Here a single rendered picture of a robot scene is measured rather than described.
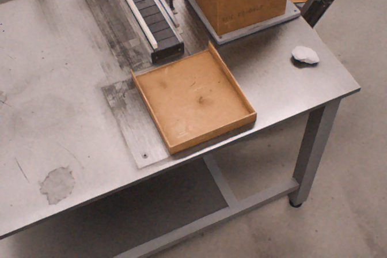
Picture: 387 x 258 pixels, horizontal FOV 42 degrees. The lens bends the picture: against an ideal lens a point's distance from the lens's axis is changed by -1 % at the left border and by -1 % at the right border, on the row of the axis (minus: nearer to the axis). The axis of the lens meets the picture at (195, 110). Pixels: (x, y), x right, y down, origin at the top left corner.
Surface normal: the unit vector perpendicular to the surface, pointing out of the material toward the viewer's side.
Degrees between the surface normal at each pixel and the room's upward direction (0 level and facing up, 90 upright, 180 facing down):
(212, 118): 0
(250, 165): 0
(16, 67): 0
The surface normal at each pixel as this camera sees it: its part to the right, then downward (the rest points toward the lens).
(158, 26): -0.03, -0.58
